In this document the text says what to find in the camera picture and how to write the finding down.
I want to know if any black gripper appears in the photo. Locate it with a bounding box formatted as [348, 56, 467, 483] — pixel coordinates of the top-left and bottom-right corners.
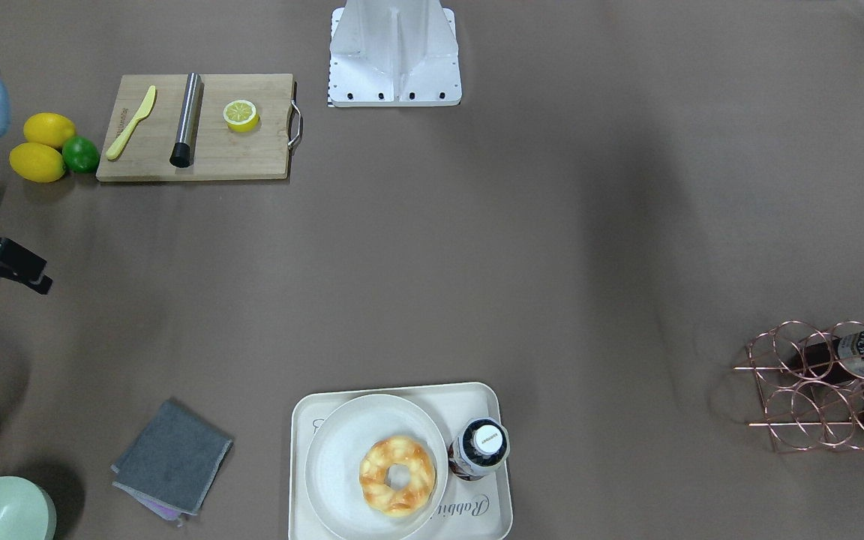
[0, 237, 53, 296]

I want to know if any white round plate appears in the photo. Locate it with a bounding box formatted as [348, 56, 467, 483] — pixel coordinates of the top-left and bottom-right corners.
[305, 394, 449, 539]

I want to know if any glazed ring donut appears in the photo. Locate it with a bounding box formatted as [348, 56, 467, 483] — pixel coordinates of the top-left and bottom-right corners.
[358, 435, 437, 518]

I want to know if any cream rabbit serving tray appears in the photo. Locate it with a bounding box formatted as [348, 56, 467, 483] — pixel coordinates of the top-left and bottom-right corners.
[289, 382, 513, 539]

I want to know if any lower yellow lemon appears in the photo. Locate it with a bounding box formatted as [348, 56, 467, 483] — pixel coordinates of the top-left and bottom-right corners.
[9, 142, 66, 182]

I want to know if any yellow lemon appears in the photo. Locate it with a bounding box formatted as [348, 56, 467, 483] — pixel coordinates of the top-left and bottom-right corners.
[9, 142, 66, 182]
[22, 112, 77, 150]

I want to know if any green lime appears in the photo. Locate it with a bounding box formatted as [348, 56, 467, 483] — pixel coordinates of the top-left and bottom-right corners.
[61, 136, 101, 174]

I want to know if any yellow plastic knife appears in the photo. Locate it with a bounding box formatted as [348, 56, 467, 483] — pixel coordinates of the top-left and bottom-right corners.
[105, 85, 158, 161]

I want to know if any upper yellow lemon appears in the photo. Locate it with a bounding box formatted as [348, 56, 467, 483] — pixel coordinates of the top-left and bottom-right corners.
[22, 112, 77, 150]

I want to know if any steel muddler black tip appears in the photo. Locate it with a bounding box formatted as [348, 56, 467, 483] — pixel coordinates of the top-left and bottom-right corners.
[169, 72, 205, 169]

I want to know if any bamboo cutting board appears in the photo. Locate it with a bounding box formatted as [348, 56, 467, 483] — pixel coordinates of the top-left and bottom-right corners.
[96, 73, 301, 182]

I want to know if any folded grey cloth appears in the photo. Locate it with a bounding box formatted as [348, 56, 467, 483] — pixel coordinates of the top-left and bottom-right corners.
[110, 399, 233, 524]

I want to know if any mint green bowl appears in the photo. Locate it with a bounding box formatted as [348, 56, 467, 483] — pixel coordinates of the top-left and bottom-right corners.
[0, 476, 57, 539]

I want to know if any half lemon slice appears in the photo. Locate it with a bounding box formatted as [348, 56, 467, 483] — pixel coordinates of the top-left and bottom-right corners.
[222, 99, 260, 133]

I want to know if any upright dark tea bottle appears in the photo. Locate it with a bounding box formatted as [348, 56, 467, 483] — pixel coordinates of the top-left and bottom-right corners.
[447, 417, 511, 482]

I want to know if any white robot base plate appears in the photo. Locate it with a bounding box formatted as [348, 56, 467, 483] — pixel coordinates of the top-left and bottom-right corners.
[327, 1, 463, 107]

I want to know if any copper wire bottle rack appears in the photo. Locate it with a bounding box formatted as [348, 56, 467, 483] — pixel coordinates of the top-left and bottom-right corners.
[733, 320, 864, 454]

